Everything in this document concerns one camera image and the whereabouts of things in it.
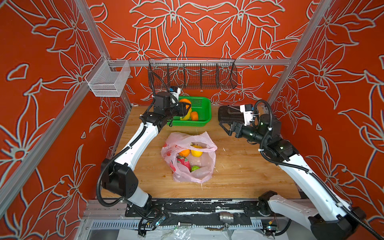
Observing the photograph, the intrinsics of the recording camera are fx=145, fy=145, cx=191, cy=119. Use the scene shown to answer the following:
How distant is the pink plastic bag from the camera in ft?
2.49

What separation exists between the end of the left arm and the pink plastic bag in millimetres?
164

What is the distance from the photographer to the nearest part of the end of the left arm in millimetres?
571
